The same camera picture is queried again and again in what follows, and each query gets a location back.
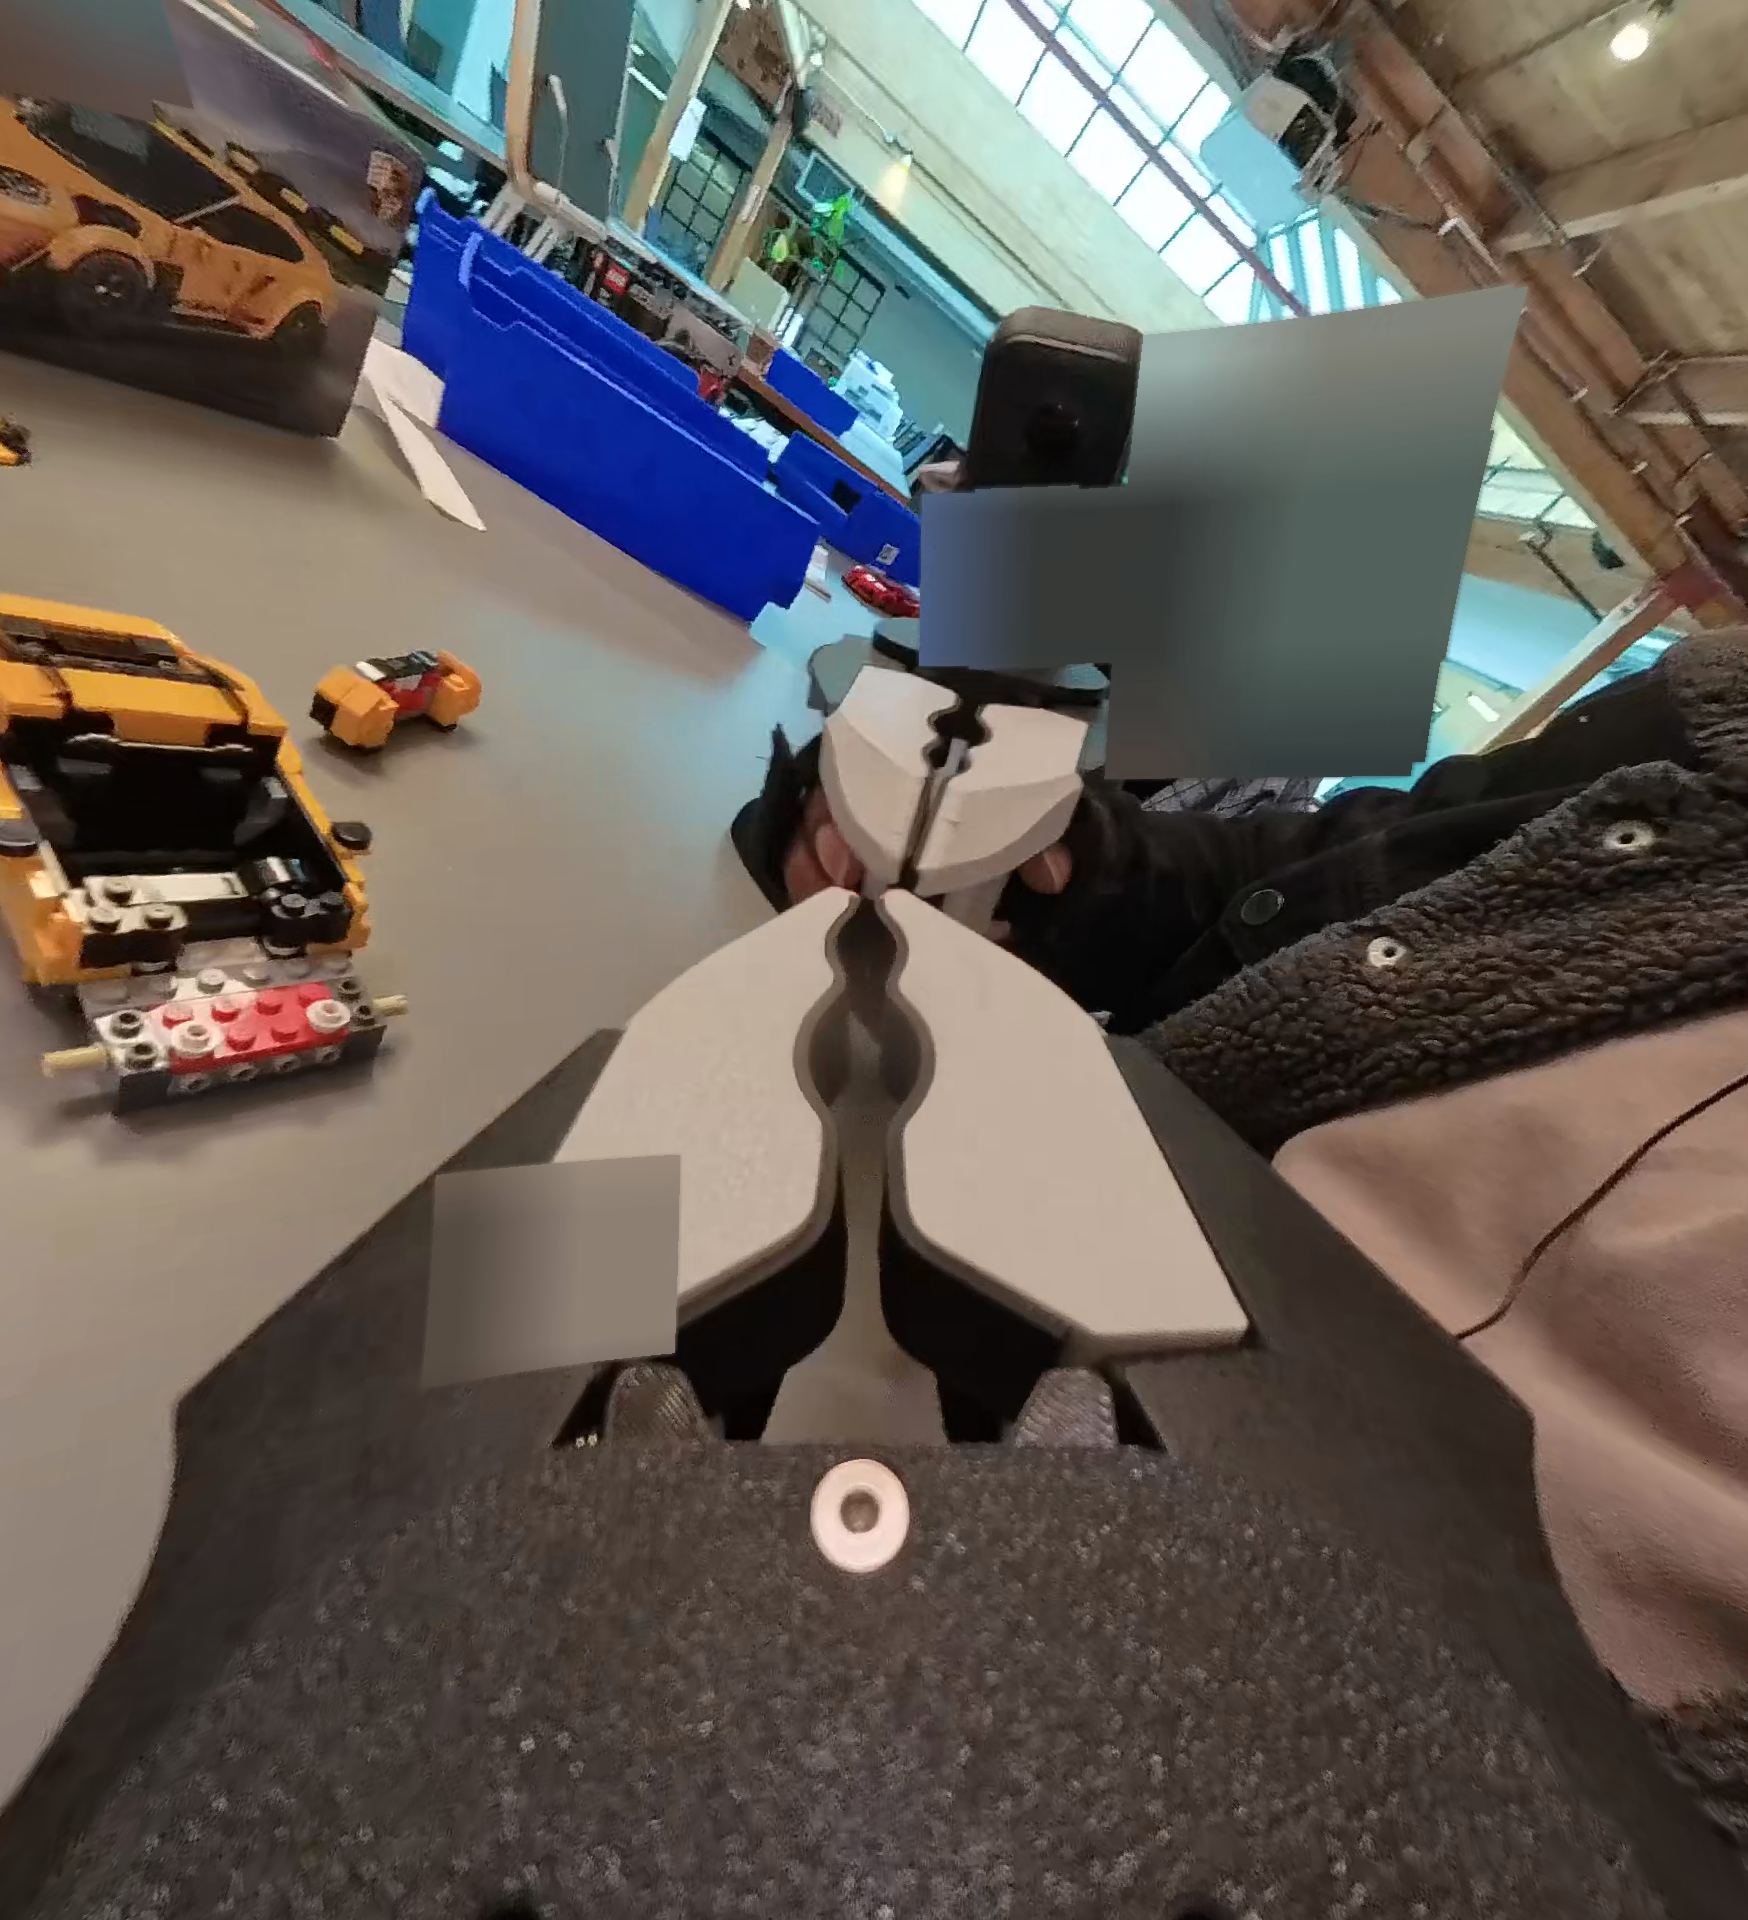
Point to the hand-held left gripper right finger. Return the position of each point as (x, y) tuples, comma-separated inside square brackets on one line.
[(1070, 1185)]

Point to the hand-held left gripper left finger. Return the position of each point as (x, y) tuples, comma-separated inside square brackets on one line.
[(724, 1095)]

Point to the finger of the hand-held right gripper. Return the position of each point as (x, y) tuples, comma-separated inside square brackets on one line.
[(874, 766), (1010, 781)]

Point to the orange lego frame piece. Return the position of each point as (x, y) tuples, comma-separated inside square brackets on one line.
[(394, 698)]

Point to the yellow lego car model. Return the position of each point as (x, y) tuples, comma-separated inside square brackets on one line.
[(140, 781)]

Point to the lego set box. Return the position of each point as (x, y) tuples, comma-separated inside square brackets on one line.
[(110, 227)]

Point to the person's right hand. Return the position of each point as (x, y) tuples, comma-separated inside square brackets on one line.
[(831, 867)]

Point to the small red object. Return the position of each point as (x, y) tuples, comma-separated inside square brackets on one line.
[(883, 588)]

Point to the blue plastic bin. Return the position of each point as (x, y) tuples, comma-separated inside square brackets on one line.
[(853, 497), (589, 420)]

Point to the white paper sheet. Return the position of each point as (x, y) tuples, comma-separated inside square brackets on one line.
[(417, 436)]

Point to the person's beige sweater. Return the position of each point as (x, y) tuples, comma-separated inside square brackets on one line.
[(1639, 1425)]

